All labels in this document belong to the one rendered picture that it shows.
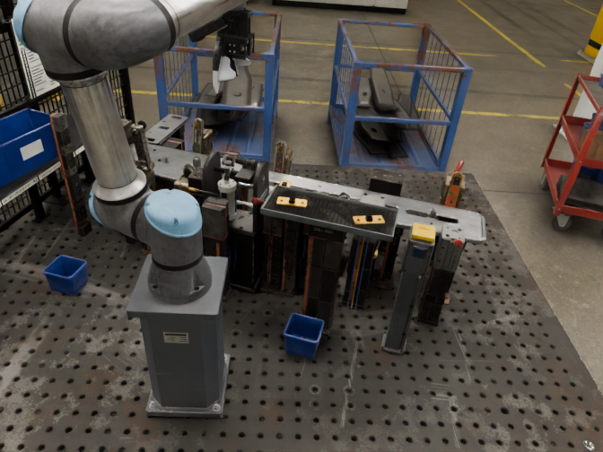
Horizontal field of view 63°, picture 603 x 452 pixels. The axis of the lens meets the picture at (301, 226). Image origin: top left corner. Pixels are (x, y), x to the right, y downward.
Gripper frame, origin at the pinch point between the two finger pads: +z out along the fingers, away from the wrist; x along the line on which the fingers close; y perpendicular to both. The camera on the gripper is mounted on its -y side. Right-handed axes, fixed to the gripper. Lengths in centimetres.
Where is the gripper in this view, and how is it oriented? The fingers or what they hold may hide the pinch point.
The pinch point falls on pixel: (224, 84)
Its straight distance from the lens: 141.7
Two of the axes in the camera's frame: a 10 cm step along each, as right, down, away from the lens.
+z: -0.7, 8.1, 5.8
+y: 9.7, 2.0, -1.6
